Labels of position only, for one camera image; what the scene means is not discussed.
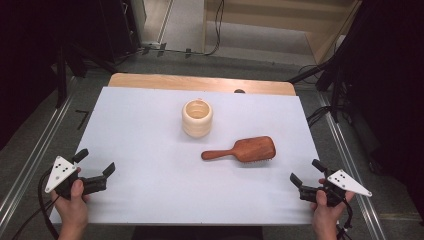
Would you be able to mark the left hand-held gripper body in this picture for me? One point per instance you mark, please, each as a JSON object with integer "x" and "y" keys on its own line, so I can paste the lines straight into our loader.
{"x": 60, "y": 171}

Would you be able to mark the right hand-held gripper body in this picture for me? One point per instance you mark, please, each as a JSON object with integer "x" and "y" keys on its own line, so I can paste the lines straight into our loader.
{"x": 340, "y": 185}

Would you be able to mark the wooden paddle hairbrush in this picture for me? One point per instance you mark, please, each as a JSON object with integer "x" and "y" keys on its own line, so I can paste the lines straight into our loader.
{"x": 248, "y": 150}

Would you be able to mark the cream ribbed cup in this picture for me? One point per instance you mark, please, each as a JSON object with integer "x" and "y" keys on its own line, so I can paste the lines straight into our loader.
{"x": 197, "y": 118}

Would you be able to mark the person's right hand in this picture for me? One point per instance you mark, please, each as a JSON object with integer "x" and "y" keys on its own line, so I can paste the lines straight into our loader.
{"x": 325, "y": 215}

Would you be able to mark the person's left hand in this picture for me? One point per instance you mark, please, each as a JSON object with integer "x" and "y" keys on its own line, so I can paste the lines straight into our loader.
{"x": 72, "y": 208}

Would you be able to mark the white table cover sheet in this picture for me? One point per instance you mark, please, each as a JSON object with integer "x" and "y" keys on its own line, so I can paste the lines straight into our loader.
{"x": 160, "y": 173}

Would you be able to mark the black metal stand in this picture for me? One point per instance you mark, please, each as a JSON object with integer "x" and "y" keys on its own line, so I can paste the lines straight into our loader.
{"x": 61, "y": 73}

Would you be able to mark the black tripod stand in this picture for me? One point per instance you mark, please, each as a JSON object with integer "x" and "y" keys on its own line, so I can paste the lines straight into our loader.
{"x": 333, "y": 80}

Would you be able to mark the dark cloth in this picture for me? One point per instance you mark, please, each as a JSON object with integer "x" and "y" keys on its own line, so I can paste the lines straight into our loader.
{"x": 196, "y": 233}

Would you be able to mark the black curtain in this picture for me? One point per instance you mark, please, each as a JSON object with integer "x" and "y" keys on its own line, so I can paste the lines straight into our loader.
{"x": 393, "y": 83}

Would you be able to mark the wooden table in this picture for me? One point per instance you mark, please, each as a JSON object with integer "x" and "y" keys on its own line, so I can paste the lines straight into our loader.
{"x": 186, "y": 83}

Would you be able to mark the black cabinet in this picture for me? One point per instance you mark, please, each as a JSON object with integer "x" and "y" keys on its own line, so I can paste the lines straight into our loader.
{"x": 116, "y": 26}

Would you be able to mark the beige wooden partition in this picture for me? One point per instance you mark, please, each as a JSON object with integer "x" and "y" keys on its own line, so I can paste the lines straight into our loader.
{"x": 266, "y": 16}

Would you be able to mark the metal floor rail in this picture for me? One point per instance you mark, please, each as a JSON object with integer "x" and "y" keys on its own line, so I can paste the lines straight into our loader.
{"x": 350, "y": 160}
{"x": 36, "y": 150}

